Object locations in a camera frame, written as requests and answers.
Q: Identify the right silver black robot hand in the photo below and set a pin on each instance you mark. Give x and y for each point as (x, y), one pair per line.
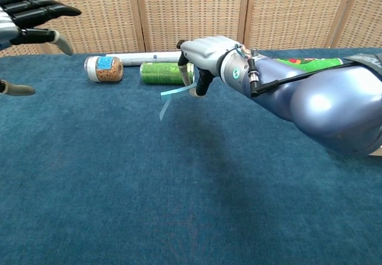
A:
(206, 53)

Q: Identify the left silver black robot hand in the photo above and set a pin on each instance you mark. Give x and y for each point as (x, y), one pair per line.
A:
(27, 8)

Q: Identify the light blue strip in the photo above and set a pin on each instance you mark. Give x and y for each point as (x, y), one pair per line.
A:
(176, 92)

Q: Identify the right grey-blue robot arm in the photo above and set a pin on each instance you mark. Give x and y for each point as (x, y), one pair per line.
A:
(313, 104)

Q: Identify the green drink can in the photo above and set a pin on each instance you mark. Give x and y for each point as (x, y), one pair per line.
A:
(161, 73)

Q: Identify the white cylindrical tube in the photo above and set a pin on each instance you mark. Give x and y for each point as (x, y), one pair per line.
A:
(134, 58)

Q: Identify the green chips tube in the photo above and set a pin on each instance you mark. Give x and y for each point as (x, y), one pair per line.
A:
(298, 63)

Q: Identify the clear jar with brown granules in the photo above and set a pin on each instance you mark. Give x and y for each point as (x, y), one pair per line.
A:
(104, 69)

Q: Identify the teal table mat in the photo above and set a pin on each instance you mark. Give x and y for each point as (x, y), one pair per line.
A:
(119, 172)

